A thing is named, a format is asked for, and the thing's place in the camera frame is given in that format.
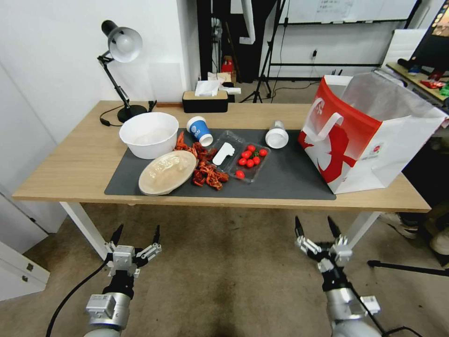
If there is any white sneaker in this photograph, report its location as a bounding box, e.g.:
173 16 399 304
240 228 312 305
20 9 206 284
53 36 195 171
380 212 419 241
429 227 449 256

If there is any white cabinet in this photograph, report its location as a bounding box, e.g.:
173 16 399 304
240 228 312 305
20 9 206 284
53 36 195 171
0 240 51 303

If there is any red white delivery bag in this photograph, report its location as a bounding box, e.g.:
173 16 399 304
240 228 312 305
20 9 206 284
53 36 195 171
297 71 448 195

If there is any dark computer monitor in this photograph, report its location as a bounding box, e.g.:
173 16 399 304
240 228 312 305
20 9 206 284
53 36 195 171
409 2 449 72

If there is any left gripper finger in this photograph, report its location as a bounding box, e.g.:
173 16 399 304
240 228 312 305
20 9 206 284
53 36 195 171
103 224 124 254
136 224 163 261

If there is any black tripod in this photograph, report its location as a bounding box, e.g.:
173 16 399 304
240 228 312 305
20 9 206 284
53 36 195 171
239 0 287 104

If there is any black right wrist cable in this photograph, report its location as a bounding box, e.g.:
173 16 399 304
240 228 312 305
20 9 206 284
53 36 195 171
336 269 421 337

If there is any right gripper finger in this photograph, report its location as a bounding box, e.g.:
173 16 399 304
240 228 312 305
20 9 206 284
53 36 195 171
328 216 354 262
294 216 323 257

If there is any black stand leg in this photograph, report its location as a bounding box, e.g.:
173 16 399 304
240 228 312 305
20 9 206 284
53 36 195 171
367 259 449 278

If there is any black lamp cable with switch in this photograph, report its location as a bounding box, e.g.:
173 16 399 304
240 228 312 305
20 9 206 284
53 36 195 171
99 104 124 128

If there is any white round bowl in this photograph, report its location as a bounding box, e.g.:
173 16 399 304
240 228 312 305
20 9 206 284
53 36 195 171
119 112 180 160

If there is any beige translucent bowl lid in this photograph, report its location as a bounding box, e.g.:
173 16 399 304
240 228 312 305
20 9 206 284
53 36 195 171
138 151 198 196

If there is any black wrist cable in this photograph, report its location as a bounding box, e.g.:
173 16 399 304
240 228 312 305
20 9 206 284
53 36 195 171
45 259 110 337
336 269 421 337

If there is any wooden side table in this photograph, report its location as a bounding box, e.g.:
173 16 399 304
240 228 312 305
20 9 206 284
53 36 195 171
385 62 449 110

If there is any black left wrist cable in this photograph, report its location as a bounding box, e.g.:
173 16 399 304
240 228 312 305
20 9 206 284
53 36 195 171
45 259 110 337

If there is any white paper cup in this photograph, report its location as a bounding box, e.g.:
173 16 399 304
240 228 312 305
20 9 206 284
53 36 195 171
265 120 290 149

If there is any whiteboard on black stand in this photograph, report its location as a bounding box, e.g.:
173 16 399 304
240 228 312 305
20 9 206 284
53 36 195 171
268 0 421 69

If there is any clear disposable takeout box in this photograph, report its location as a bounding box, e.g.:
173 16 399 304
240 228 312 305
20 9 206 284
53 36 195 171
210 129 271 184

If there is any wooden table with white legs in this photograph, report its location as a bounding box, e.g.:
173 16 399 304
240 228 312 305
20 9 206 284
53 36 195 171
12 100 432 261

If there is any black desk lamp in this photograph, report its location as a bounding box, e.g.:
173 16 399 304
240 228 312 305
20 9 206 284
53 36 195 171
96 20 148 124

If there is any dark grey table mat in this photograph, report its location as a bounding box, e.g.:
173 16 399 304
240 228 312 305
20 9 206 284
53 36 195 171
104 128 337 201

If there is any blue paper cup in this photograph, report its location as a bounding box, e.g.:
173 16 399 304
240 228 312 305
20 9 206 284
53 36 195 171
186 116 214 147

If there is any cardboard box with papers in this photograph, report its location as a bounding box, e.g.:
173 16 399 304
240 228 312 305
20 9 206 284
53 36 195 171
206 71 238 89

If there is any white tissue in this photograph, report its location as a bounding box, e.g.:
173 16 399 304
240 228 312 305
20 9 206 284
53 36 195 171
194 80 221 97

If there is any black tissue box wooden lid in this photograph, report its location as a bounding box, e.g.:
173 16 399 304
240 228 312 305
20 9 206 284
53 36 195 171
181 90 229 114

